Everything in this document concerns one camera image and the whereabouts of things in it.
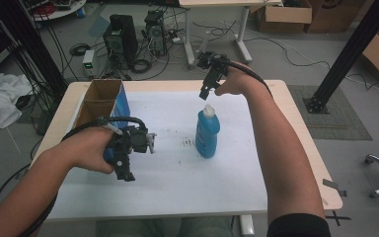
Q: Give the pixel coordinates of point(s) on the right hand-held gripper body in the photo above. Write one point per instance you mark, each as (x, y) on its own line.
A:
(215, 61)

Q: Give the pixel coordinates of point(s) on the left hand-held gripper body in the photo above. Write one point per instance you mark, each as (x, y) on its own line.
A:
(135, 141)

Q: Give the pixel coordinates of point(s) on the blue bottle with white cap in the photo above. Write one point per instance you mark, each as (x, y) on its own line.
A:
(207, 135)

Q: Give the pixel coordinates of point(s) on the cardboard box with blue side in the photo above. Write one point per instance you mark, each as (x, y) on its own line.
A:
(100, 98)

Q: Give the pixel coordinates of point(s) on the person's right hand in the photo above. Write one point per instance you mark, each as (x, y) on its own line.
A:
(240, 80)

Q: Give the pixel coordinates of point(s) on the person's left hand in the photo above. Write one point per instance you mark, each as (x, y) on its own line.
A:
(85, 148)

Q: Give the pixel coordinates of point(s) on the white power strip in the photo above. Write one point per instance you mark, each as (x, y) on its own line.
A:
(177, 40)

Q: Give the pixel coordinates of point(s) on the white table mat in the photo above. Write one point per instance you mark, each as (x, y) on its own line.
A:
(177, 184)

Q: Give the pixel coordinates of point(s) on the white desk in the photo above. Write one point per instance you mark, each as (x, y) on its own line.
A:
(217, 3)

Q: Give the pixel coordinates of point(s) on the open computer tower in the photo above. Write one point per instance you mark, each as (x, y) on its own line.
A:
(155, 31)

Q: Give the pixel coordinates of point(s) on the open cardboard box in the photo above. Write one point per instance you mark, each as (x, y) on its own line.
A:
(284, 16)

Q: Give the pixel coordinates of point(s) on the white power supply box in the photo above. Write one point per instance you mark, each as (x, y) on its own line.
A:
(88, 62)

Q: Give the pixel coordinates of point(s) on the black computer tower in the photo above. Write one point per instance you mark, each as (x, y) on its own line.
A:
(123, 38)

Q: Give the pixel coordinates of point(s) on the large brown cardboard box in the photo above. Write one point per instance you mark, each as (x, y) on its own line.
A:
(339, 15)

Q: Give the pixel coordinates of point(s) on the black metal stand beam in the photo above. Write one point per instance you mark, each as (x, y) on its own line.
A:
(348, 56)

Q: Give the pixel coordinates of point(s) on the white table leg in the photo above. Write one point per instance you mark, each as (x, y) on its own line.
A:
(246, 225)

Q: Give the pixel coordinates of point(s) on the grey floor mat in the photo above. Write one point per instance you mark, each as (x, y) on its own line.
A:
(342, 125)

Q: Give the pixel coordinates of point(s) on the white cloth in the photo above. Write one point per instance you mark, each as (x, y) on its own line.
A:
(0, 98)

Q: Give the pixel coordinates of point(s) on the round white table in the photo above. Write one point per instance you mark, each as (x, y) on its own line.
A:
(62, 11)

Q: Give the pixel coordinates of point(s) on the grey tape strip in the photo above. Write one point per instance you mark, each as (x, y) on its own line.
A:
(330, 183)

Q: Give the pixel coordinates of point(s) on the person's black sleeve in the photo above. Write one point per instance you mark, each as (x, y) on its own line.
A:
(297, 226)

